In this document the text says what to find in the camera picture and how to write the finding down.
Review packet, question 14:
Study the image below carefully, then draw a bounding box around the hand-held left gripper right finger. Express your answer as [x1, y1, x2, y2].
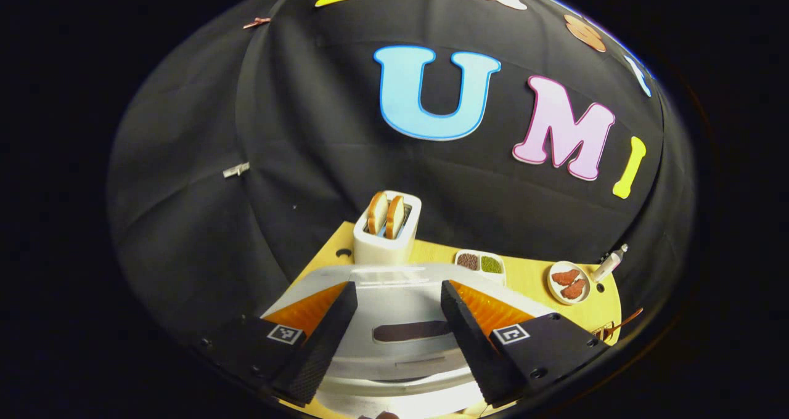
[440, 280, 608, 407]

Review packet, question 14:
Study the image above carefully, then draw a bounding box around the small pink label bottle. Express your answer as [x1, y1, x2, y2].
[592, 243, 629, 283]

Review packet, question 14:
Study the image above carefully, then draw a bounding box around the brown wooden spoon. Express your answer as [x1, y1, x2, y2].
[601, 308, 645, 340]

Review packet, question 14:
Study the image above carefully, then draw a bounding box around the toasted bread slice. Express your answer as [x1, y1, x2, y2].
[367, 192, 390, 235]
[385, 195, 406, 240]

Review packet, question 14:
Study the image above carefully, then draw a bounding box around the white divided grain dish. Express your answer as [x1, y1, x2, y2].
[454, 249, 507, 285]

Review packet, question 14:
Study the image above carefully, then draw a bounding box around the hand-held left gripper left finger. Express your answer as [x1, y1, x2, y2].
[197, 281, 359, 407]

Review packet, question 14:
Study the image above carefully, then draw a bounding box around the black backdrop cloth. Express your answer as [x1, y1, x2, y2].
[105, 0, 697, 370]

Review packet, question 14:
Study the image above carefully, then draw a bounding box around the white round plate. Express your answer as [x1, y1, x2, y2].
[547, 261, 591, 306]

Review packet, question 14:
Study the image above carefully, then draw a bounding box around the white toaster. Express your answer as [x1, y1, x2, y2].
[353, 190, 423, 266]

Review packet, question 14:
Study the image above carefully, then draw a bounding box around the white rice cooker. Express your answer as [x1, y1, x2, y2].
[259, 264, 558, 402]

